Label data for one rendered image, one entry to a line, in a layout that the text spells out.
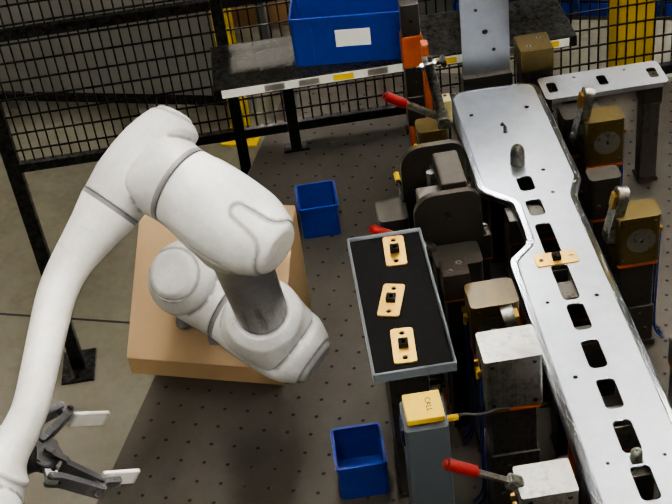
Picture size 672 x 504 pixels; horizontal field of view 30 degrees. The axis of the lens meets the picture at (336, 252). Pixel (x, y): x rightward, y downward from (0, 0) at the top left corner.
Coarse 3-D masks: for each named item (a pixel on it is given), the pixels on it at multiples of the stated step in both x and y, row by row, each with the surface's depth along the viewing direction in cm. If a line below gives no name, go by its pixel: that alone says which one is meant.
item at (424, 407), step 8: (424, 392) 199; (432, 392) 199; (408, 400) 198; (416, 400) 198; (424, 400) 198; (432, 400) 197; (440, 400) 197; (408, 408) 197; (416, 408) 196; (424, 408) 196; (432, 408) 196; (440, 408) 196; (408, 416) 195; (416, 416) 195; (424, 416) 195; (432, 416) 195; (440, 416) 195; (408, 424) 195; (416, 424) 195
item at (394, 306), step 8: (384, 288) 219; (400, 288) 219; (384, 296) 218; (392, 296) 217; (400, 296) 217; (384, 304) 216; (392, 304) 216; (400, 304) 216; (384, 312) 214; (392, 312) 214
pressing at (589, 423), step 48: (480, 96) 295; (528, 96) 293; (480, 144) 280; (528, 144) 278; (480, 192) 266; (528, 192) 264; (576, 192) 263; (528, 240) 251; (576, 240) 250; (528, 288) 240; (576, 288) 239; (576, 336) 228; (624, 336) 227; (576, 384) 219; (624, 384) 218; (576, 432) 210; (624, 480) 201
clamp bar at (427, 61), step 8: (424, 56) 270; (440, 56) 268; (424, 64) 268; (432, 64) 268; (432, 72) 269; (432, 80) 270; (432, 88) 271; (432, 96) 272; (440, 96) 273; (440, 104) 274; (440, 112) 275
